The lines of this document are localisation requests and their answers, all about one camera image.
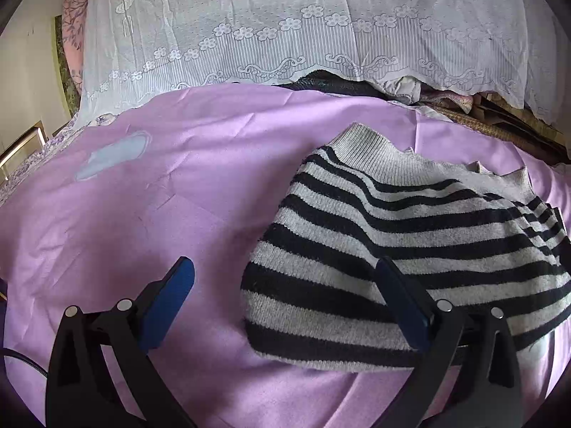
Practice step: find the green patterned panel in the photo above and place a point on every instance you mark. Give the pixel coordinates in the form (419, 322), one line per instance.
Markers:
(67, 80)

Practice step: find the dark cloth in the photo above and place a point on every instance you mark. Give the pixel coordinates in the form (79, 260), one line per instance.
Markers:
(330, 84)

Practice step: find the pink floral cloth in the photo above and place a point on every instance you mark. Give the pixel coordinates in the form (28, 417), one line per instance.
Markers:
(73, 18)

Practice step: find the white purple floral sheet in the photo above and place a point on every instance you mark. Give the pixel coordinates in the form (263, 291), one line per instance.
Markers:
(49, 151)

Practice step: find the grey cloth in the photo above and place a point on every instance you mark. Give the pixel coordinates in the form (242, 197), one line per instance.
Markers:
(403, 89)

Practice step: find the purple bed sheet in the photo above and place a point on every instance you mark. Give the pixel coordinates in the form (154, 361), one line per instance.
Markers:
(178, 214)

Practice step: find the brown woven mat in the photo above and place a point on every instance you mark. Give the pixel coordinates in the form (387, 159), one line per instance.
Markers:
(513, 127)

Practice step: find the gold picture frame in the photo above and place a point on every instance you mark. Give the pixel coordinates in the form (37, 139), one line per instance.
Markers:
(22, 142)

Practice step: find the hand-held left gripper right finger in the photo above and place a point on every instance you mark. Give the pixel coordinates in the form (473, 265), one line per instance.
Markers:
(401, 307)

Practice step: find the black grey striped sweater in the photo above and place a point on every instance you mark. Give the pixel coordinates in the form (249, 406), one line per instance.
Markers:
(401, 240)

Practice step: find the white lace curtain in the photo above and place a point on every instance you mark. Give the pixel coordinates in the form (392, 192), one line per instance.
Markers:
(290, 4)

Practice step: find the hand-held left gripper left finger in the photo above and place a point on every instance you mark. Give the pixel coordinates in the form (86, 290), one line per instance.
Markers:
(167, 303)

